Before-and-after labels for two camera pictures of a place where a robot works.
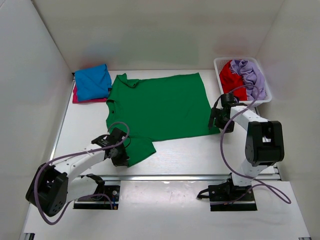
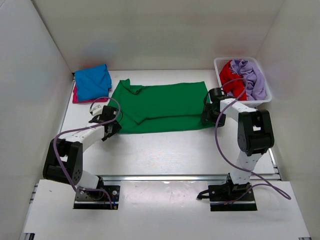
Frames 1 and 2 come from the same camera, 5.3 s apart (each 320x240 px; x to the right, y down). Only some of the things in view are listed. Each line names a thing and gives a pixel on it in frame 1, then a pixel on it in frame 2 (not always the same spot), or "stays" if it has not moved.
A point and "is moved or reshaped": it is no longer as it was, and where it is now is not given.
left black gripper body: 120,156 → 116,127
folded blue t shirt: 93,83 stays
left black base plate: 105,197 stays
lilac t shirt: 253,79 stays
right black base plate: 227,197 stays
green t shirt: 158,108 is moved or reshaped
